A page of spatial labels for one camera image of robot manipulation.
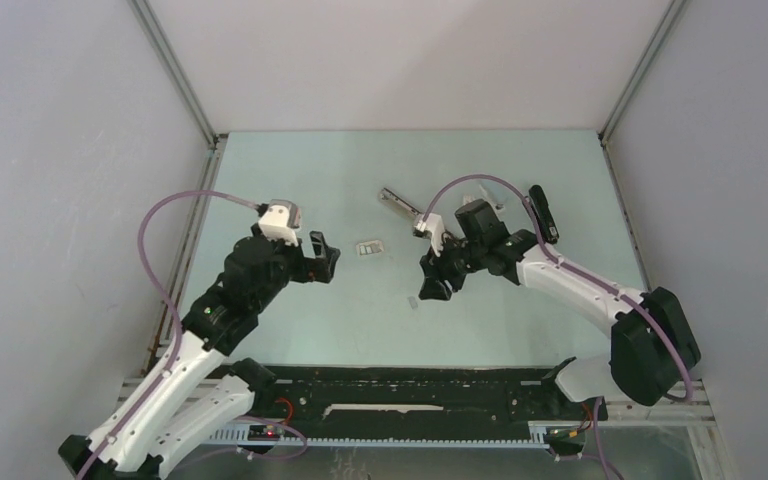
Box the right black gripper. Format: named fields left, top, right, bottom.
left=419, top=233, right=485, bottom=303

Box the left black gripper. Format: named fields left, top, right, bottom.
left=251, top=230, right=338, bottom=312

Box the beige black long stapler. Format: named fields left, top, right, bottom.
left=378, top=188, right=423, bottom=224

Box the light blue stapler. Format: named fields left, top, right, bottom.
left=479, top=182, right=506, bottom=213

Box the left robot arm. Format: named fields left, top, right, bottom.
left=58, top=228, right=341, bottom=479

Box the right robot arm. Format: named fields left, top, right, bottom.
left=414, top=200, right=701, bottom=418

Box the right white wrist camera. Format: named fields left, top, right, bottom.
left=412, top=212, right=446, bottom=257

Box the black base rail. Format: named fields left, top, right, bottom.
left=251, top=365, right=608, bottom=442

